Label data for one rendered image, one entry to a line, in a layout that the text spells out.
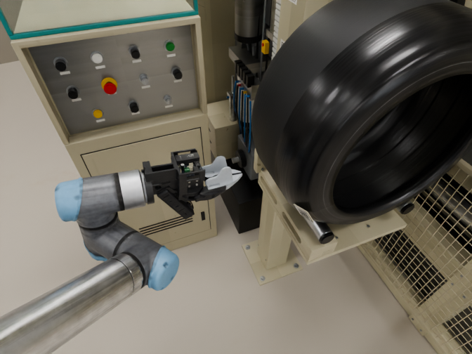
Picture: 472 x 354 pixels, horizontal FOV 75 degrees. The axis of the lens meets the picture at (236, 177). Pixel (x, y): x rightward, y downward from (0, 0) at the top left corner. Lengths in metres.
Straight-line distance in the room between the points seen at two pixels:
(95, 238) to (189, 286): 1.19
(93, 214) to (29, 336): 0.23
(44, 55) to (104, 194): 0.66
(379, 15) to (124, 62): 0.81
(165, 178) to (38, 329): 0.30
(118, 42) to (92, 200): 0.67
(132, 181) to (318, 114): 0.36
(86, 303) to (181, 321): 1.25
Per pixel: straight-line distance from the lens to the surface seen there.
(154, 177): 0.60
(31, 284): 2.12
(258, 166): 1.07
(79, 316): 0.52
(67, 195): 0.61
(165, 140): 1.31
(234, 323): 1.72
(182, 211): 0.68
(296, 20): 0.92
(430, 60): 0.63
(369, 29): 0.64
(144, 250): 0.61
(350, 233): 1.05
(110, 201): 0.61
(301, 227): 0.95
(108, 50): 1.16
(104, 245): 0.66
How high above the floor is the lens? 1.63
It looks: 46 degrees down
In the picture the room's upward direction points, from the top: straight up
